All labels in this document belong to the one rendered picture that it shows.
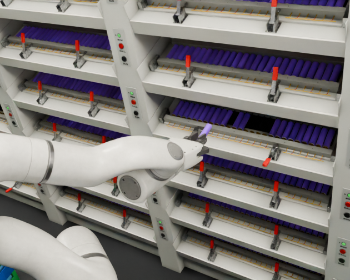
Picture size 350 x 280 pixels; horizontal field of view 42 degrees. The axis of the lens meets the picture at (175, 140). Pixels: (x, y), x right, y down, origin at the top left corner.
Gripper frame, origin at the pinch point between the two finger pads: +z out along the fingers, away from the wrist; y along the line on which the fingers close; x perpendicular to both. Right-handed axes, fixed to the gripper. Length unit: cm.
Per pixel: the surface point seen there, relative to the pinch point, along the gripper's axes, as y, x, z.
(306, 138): 24.5, -2.3, 22.1
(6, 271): -82, -73, -11
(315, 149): 28.1, -3.8, 18.5
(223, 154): 1.0, -10.9, 15.5
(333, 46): 32.1, 28.6, 5.2
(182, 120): -16.0, -3.9, 18.7
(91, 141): -64, -25, 26
